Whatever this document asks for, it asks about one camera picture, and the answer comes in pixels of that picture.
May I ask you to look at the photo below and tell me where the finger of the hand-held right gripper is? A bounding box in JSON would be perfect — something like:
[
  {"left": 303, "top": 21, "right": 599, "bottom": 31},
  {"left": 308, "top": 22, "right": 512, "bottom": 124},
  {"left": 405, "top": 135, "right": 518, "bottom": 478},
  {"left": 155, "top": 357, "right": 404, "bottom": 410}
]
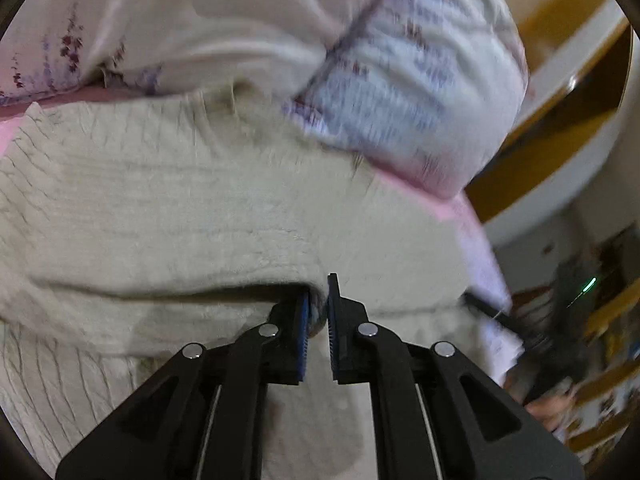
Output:
[{"left": 464, "top": 292, "right": 532, "bottom": 343}]

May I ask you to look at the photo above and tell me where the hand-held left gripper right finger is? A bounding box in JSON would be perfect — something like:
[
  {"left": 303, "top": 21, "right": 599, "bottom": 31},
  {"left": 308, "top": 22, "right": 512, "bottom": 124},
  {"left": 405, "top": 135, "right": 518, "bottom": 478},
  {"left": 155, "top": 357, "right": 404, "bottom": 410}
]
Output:
[{"left": 325, "top": 272, "right": 586, "bottom": 480}]

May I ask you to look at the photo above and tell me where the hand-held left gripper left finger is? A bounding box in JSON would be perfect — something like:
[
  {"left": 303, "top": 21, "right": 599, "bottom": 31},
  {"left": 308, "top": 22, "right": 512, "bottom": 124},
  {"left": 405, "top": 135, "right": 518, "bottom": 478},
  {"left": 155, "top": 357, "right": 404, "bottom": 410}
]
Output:
[{"left": 55, "top": 293, "right": 312, "bottom": 480}]

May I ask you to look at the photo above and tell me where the cream knitted sweater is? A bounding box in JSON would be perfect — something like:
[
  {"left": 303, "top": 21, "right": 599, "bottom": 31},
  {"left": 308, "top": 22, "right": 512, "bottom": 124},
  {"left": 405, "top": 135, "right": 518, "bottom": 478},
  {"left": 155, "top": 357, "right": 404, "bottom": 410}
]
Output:
[{"left": 0, "top": 82, "right": 507, "bottom": 480}]

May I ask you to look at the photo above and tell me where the person's right forearm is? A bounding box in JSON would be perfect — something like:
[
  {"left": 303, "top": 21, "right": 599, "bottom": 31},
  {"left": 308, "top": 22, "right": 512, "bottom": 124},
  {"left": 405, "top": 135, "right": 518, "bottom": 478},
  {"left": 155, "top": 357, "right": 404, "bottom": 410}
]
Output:
[{"left": 525, "top": 392, "right": 577, "bottom": 433}]

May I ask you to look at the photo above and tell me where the wooden chair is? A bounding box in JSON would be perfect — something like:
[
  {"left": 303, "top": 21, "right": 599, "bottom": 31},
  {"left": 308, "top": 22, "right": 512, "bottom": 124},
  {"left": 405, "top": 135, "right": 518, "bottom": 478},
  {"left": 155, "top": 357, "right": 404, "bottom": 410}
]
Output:
[{"left": 512, "top": 240, "right": 640, "bottom": 461}]

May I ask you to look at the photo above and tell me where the pink bed sheet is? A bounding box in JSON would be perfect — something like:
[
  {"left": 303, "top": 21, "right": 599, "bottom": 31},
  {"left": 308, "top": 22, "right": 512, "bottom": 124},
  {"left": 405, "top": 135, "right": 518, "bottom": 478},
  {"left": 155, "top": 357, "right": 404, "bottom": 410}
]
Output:
[{"left": 0, "top": 87, "right": 526, "bottom": 386}]

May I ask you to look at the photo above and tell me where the wooden headboard with white trim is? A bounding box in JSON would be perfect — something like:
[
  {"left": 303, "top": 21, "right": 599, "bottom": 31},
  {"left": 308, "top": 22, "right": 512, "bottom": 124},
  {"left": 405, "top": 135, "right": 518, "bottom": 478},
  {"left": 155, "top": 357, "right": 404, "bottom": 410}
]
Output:
[{"left": 462, "top": 0, "right": 640, "bottom": 248}]

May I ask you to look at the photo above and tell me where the white floral pillow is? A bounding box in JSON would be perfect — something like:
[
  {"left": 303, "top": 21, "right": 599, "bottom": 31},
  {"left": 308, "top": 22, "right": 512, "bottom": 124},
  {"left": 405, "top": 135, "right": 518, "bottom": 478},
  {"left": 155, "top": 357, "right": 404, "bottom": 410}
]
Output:
[{"left": 0, "top": 0, "right": 532, "bottom": 201}]

